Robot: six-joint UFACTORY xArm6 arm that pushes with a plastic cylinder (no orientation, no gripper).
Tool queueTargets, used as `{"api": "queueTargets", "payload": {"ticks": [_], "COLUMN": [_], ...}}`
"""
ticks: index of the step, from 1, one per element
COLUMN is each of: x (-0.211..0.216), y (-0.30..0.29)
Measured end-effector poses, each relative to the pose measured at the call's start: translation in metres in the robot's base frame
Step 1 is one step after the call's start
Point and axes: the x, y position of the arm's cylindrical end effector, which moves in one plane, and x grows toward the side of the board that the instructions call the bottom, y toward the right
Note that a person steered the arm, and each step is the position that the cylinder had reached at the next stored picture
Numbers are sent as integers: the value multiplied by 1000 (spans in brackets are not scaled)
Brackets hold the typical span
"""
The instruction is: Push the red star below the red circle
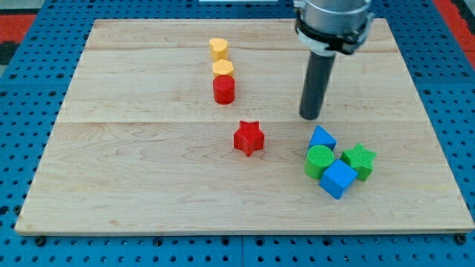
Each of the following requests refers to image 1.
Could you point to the red star block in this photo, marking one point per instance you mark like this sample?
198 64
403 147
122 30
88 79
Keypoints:
248 137

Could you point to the light wooden board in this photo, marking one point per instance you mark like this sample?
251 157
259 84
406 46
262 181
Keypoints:
141 148

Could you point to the green star block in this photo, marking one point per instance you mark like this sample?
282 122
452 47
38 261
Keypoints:
360 160

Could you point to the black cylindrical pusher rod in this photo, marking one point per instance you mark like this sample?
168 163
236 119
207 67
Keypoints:
318 73

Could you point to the blue triangle block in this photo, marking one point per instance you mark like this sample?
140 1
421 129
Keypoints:
321 137

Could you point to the yellow heart block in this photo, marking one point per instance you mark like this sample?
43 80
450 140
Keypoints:
218 48

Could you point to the red cylinder block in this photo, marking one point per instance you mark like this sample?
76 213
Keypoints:
224 89

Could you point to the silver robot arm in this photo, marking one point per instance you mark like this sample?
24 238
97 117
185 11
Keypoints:
328 27

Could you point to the blue cube block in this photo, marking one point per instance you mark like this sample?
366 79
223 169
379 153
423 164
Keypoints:
337 179

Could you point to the yellow hexagon block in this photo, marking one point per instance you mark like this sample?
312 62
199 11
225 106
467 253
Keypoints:
223 67

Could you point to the green cylinder block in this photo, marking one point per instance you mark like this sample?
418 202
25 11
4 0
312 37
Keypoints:
318 159

